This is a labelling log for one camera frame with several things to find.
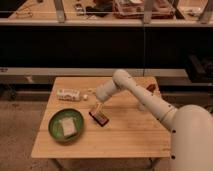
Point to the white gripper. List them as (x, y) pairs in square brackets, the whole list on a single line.
[(102, 98)]

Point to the green ceramic bowl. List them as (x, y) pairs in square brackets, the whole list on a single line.
[(55, 128)]

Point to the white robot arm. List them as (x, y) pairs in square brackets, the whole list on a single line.
[(191, 126)]

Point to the brown rectangular block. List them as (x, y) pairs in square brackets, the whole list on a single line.
[(100, 118)]

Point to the wooden table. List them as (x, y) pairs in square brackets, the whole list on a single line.
[(130, 132)]

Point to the white sponge block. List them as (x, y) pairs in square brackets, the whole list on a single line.
[(68, 126)]

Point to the brown wooden object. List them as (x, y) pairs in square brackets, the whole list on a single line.
[(151, 87)]

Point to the tray with items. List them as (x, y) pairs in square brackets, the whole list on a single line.
[(135, 9)]

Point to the dark box on right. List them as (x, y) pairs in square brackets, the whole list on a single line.
[(199, 70)]

